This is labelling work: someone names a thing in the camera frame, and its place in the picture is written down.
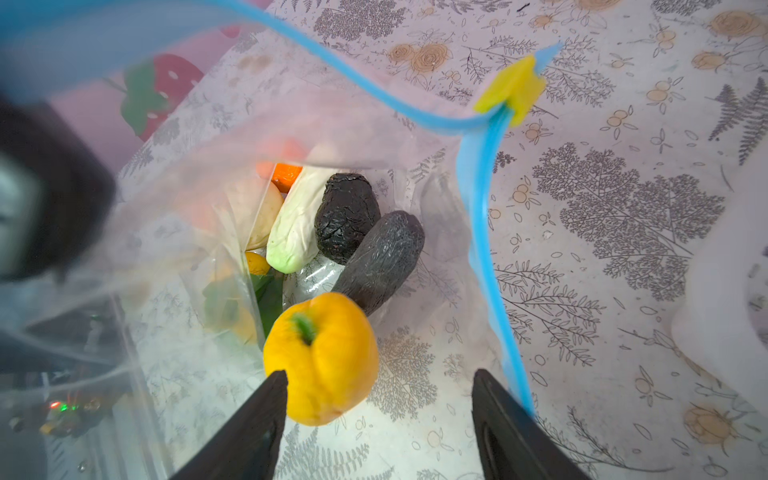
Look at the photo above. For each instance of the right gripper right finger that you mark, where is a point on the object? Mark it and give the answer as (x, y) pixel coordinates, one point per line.
(510, 443)

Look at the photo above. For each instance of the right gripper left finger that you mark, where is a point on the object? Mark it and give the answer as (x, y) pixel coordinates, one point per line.
(247, 446)

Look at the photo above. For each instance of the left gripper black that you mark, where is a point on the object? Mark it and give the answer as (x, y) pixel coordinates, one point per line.
(55, 194)

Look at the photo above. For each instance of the yellow bell pepper toy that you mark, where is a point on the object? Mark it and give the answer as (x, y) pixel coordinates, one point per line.
(329, 352)

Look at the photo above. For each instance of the clear zip top bag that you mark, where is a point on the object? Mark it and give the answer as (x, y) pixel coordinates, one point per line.
(67, 192)

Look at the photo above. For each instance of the green leaf toy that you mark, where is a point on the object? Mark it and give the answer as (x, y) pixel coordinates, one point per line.
(268, 291)

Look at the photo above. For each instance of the white radish toy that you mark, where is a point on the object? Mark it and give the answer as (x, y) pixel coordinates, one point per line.
(292, 242)

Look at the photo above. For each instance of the orange toy fruit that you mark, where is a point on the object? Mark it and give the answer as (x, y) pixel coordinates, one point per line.
(284, 176)

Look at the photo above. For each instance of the dark cucumber toy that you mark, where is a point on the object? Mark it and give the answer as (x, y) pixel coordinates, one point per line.
(386, 257)

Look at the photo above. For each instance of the white plastic basket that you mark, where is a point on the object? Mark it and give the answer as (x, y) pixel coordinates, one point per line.
(722, 324)

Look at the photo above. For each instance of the dark avocado toy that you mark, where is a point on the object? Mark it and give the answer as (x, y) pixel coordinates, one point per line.
(348, 211)

